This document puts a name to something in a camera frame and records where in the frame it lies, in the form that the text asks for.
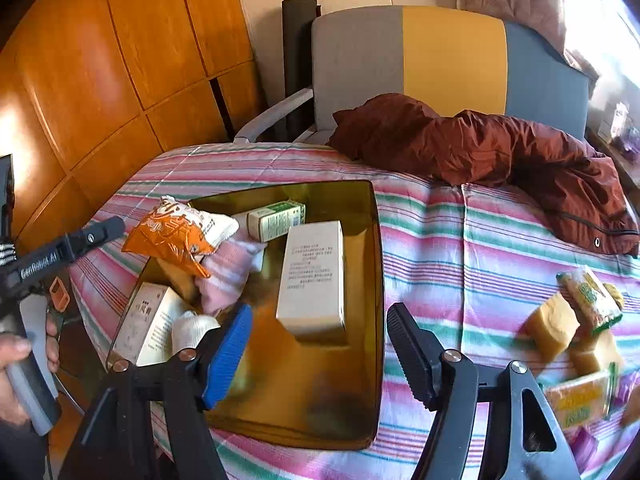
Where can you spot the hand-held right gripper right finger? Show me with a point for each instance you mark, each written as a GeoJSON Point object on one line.
{"type": "Point", "coordinates": [415, 350]}

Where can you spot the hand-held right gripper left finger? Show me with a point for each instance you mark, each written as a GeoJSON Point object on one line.
{"type": "Point", "coordinates": [225, 360]}

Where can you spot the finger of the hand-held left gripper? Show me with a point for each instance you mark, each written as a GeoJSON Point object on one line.
{"type": "Point", "coordinates": [97, 237]}

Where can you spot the orange snack packet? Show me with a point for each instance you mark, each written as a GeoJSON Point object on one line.
{"type": "Point", "coordinates": [170, 235]}

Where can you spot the pink sock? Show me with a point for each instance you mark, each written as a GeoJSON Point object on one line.
{"type": "Point", "coordinates": [225, 275]}

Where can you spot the white printed box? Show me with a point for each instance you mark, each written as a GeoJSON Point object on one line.
{"type": "Point", "coordinates": [145, 325]}

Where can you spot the gold metal tin tray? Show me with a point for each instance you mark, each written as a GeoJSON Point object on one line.
{"type": "Point", "coordinates": [310, 385]}

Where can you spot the beige cardboard box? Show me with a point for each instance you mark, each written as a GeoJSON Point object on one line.
{"type": "Point", "coordinates": [312, 280]}

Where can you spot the green and white small box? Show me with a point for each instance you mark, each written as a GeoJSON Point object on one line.
{"type": "Point", "coordinates": [275, 221]}

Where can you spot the rice cracker packet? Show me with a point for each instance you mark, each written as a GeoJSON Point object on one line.
{"type": "Point", "coordinates": [590, 300]}
{"type": "Point", "coordinates": [575, 400]}

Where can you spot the person's left forearm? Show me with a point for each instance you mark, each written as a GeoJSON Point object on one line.
{"type": "Point", "coordinates": [20, 455]}

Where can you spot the striped cloth covered desktop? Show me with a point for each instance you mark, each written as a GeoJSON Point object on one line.
{"type": "Point", "coordinates": [450, 240]}

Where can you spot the person's left hand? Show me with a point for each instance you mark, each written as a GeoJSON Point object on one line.
{"type": "Point", "coordinates": [12, 355]}

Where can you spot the small orange plastic object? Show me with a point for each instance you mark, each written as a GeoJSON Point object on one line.
{"type": "Point", "coordinates": [59, 295]}

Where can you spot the orange wooden wardrobe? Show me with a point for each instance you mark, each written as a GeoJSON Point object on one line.
{"type": "Point", "coordinates": [100, 60]}

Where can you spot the brown padded jacket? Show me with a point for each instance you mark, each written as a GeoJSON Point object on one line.
{"type": "Point", "coordinates": [475, 145]}

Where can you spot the black rolled mat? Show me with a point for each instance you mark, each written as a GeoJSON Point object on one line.
{"type": "Point", "coordinates": [297, 60]}

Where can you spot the wooden side desk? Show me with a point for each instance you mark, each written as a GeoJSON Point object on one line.
{"type": "Point", "coordinates": [625, 165]}

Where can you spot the grey yellow blue chair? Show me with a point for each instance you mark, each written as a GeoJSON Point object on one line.
{"type": "Point", "coordinates": [360, 60]}

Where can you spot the small purple box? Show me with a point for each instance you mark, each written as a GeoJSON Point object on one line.
{"type": "Point", "coordinates": [631, 142]}

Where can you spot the white appliance box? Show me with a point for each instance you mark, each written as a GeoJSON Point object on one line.
{"type": "Point", "coordinates": [615, 122]}

